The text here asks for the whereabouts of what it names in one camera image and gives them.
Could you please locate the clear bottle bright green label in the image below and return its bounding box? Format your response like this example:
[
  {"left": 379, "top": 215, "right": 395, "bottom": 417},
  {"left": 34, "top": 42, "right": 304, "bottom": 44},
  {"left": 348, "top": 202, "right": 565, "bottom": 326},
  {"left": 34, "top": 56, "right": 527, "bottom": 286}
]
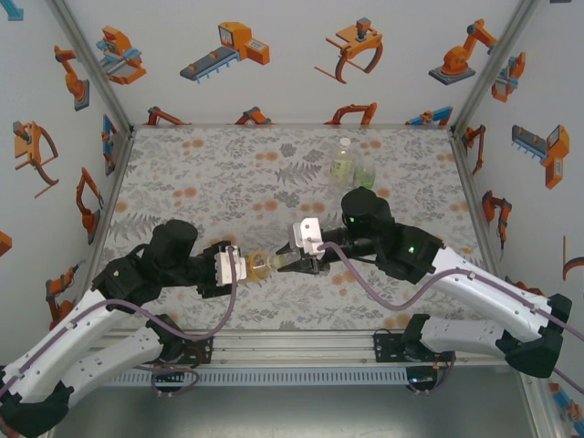
[{"left": 349, "top": 153, "right": 378, "bottom": 192}]

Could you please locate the bottle with orange yellow label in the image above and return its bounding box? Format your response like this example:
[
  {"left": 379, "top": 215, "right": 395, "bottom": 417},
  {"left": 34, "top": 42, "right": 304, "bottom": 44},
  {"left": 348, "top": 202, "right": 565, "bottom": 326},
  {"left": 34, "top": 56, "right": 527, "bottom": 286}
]
[{"left": 240, "top": 248, "right": 280, "bottom": 285}]

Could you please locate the clear bottle pale green label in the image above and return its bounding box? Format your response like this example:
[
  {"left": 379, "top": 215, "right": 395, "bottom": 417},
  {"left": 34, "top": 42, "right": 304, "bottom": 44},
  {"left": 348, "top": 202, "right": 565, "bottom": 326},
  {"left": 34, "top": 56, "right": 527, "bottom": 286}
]
[{"left": 328, "top": 135, "right": 356, "bottom": 189}]

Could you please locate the floral printed table cover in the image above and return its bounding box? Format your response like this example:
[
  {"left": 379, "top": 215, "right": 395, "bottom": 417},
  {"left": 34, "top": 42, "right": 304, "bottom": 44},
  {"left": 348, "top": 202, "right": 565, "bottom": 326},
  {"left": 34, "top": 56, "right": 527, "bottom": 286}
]
[{"left": 90, "top": 125, "right": 512, "bottom": 332}]

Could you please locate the grey metal base sheet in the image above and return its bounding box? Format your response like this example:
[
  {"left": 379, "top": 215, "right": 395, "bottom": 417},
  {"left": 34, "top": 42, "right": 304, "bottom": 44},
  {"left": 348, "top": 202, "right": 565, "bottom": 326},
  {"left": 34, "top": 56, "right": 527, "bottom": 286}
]
[{"left": 45, "top": 378, "right": 548, "bottom": 438}]

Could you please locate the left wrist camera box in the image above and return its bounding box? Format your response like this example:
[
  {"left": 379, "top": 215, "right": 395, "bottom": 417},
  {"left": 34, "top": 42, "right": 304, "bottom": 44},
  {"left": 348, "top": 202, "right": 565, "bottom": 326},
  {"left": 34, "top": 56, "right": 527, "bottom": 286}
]
[{"left": 212, "top": 245, "right": 244, "bottom": 288}]

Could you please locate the aluminium side rail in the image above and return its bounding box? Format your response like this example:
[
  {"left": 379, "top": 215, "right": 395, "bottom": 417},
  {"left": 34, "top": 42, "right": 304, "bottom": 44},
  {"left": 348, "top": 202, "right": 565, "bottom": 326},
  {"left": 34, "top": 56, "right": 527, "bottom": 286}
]
[
  {"left": 449, "top": 127, "right": 498, "bottom": 279},
  {"left": 84, "top": 127, "right": 138, "bottom": 293}
]

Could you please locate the aluminium front frame rail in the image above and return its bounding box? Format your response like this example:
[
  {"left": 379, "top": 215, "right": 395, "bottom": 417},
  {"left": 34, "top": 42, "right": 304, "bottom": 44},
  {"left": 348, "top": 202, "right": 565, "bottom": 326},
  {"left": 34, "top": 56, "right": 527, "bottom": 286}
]
[{"left": 89, "top": 328, "right": 537, "bottom": 367}]

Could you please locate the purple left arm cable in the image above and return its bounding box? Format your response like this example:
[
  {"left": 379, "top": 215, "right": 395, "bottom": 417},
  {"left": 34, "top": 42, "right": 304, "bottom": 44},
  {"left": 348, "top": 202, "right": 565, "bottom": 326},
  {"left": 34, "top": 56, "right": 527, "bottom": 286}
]
[{"left": 0, "top": 250, "right": 239, "bottom": 401}]

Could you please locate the grey slotted cable duct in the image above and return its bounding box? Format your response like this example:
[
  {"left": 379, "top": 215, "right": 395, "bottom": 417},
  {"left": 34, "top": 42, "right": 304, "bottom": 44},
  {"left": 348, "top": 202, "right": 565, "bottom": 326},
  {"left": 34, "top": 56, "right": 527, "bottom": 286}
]
[{"left": 68, "top": 367, "right": 411, "bottom": 388}]

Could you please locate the aluminium back rail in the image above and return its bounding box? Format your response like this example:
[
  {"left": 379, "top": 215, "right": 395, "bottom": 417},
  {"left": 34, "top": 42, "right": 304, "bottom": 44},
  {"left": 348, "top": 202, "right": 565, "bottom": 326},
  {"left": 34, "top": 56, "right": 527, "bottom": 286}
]
[{"left": 130, "top": 121, "right": 455, "bottom": 131}]

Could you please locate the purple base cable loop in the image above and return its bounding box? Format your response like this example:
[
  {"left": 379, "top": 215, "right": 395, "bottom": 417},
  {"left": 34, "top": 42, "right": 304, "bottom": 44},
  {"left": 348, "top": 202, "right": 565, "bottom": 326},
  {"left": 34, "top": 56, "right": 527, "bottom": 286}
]
[
  {"left": 407, "top": 355, "right": 455, "bottom": 397},
  {"left": 150, "top": 360, "right": 200, "bottom": 399}
]

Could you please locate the aluminium frame post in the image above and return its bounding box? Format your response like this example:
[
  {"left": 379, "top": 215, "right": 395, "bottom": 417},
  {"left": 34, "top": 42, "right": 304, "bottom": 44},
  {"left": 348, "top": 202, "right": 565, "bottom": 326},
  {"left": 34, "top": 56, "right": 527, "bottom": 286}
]
[
  {"left": 45, "top": 0, "right": 137, "bottom": 136},
  {"left": 519, "top": 371, "right": 565, "bottom": 438},
  {"left": 450, "top": 0, "right": 548, "bottom": 136}
]

